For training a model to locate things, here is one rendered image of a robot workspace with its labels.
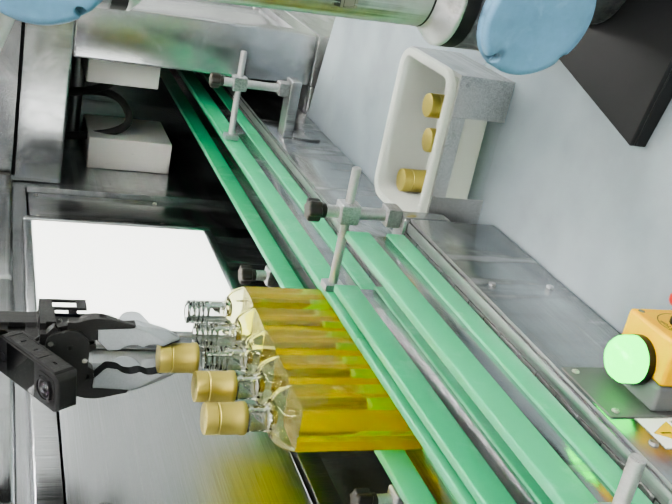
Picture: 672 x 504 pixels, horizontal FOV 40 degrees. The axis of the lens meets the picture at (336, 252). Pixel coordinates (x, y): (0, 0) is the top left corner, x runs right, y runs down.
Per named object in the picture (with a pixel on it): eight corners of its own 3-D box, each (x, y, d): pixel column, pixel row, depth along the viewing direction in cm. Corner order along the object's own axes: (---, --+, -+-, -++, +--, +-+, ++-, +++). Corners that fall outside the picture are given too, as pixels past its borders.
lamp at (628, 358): (618, 367, 87) (591, 367, 86) (633, 325, 85) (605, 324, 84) (646, 393, 83) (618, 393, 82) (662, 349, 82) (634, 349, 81)
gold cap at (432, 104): (452, 92, 133) (424, 89, 132) (463, 99, 130) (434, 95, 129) (446, 116, 134) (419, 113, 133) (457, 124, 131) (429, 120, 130)
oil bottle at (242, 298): (366, 326, 130) (215, 322, 122) (375, 289, 128) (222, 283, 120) (381, 346, 125) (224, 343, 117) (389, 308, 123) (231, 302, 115)
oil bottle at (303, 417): (431, 422, 110) (255, 424, 102) (442, 381, 108) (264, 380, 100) (450, 451, 105) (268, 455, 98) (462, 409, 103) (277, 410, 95)
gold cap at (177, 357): (191, 363, 109) (153, 363, 107) (195, 336, 108) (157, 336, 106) (196, 379, 106) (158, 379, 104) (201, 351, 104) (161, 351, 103)
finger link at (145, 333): (171, 297, 109) (90, 306, 106) (180, 320, 104) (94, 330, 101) (172, 321, 110) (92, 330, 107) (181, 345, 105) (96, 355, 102)
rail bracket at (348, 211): (376, 285, 126) (288, 281, 121) (403, 168, 120) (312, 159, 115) (384, 295, 123) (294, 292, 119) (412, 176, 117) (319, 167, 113)
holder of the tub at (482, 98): (417, 226, 146) (372, 223, 143) (460, 52, 136) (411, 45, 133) (464, 273, 131) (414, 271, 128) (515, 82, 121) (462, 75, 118)
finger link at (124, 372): (169, 349, 111) (91, 337, 108) (177, 374, 106) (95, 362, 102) (161, 371, 112) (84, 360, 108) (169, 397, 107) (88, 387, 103)
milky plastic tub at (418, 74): (422, 194, 144) (370, 190, 141) (457, 50, 136) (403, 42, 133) (470, 239, 129) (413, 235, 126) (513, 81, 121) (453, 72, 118)
